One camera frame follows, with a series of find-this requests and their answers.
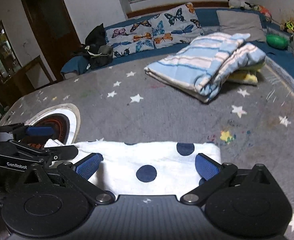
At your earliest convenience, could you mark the plush toys pile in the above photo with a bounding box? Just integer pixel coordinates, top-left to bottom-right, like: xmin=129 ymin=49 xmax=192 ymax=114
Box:
xmin=227 ymin=0 xmax=294 ymax=34

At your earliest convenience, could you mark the yellow folded cloth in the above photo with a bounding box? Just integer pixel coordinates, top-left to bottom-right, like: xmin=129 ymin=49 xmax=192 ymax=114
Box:
xmin=227 ymin=62 xmax=265 ymax=86

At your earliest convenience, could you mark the grey star pattern mat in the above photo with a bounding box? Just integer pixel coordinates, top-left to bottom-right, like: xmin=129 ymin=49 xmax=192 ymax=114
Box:
xmin=0 ymin=57 xmax=294 ymax=239

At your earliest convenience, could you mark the butterfly print pillow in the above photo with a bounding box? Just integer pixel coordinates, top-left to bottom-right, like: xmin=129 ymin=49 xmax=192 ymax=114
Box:
xmin=106 ymin=2 xmax=203 ymax=58

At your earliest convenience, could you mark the white navy polka dot garment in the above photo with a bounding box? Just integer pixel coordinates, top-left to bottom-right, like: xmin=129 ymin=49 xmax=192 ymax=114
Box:
xmin=43 ymin=138 xmax=223 ymax=198

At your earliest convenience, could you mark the black bag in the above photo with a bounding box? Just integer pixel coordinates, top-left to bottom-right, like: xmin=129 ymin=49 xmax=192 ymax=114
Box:
xmin=79 ymin=23 xmax=113 ymax=70

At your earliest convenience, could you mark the dark wooden door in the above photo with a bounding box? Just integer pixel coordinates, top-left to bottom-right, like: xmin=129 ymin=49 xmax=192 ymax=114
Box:
xmin=21 ymin=0 xmax=81 ymax=81

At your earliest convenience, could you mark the blue striped folded blanket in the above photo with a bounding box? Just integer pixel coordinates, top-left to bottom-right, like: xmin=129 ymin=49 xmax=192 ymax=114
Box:
xmin=144 ymin=32 xmax=266 ymax=103

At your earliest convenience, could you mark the grey cushion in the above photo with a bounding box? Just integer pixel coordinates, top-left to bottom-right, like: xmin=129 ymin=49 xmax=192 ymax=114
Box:
xmin=216 ymin=10 xmax=266 ymax=42

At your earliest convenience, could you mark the green ball toy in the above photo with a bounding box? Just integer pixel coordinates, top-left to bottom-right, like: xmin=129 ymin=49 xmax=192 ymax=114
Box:
xmin=266 ymin=34 xmax=289 ymax=50

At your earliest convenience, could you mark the glass display cabinet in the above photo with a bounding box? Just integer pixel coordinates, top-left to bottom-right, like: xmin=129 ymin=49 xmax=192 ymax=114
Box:
xmin=0 ymin=21 xmax=22 ymax=83

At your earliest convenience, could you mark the round induction cooktop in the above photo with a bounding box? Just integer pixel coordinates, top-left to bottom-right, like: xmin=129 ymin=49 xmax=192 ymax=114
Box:
xmin=25 ymin=103 xmax=81 ymax=145

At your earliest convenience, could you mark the dark wooden table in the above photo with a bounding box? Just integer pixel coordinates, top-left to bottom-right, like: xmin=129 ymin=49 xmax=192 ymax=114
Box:
xmin=0 ymin=56 xmax=57 ymax=108

